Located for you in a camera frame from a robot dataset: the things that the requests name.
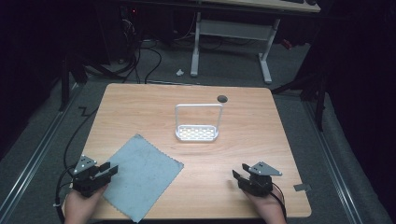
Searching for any bundle of black floor cables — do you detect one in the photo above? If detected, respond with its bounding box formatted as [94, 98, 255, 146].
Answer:
[118, 8, 163, 85]

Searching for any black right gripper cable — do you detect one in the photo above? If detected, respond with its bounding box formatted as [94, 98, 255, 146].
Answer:
[270, 182, 288, 220]

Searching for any white-legged wooden desk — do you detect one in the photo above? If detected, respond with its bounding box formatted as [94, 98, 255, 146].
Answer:
[189, 0, 322, 85]

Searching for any black metal stand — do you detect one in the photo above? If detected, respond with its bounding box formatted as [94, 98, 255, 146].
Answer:
[58, 52, 90, 113]
[270, 69, 330, 133]

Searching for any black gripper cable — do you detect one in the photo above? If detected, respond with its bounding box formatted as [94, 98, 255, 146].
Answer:
[270, 182, 288, 220]
[54, 164, 77, 224]

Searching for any metal floor rail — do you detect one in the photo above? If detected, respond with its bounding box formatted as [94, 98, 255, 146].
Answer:
[302, 98, 365, 224]
[0, 83, 84, 218]

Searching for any black cable beside table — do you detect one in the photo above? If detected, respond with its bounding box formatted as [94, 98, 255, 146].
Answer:
[63, 105, 101, 171]

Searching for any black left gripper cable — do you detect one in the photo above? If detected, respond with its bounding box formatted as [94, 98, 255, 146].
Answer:
[54, 164, 77, 224]

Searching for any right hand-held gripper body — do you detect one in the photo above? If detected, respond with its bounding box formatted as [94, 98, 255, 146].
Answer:
[237, 161, 284, 198]

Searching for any white rack with handle frame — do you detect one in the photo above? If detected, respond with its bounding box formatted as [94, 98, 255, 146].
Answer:
[174, 103, 224, 143]

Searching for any person's right hand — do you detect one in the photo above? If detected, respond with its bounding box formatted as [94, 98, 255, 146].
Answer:
[242, 189, 288, 224]

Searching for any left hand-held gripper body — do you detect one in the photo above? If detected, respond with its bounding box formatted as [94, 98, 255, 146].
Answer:
[68, 154, 112, 199]

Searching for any grey-blue cleaning cloth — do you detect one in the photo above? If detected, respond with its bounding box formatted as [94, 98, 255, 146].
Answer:
[102, 133, 185, 224]

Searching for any person's left hand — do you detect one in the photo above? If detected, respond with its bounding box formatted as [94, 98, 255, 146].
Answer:
[64, 184, 108, 224]

